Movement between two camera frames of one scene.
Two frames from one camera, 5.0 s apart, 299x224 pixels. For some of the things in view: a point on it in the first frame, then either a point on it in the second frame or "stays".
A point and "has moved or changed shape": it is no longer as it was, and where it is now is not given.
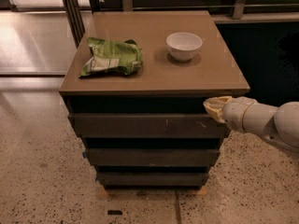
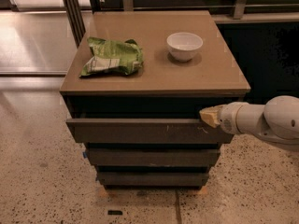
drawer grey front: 146,125 has moved or changed shape
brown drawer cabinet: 135,90 stays
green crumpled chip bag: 106,56 stays
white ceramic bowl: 183,46 stays
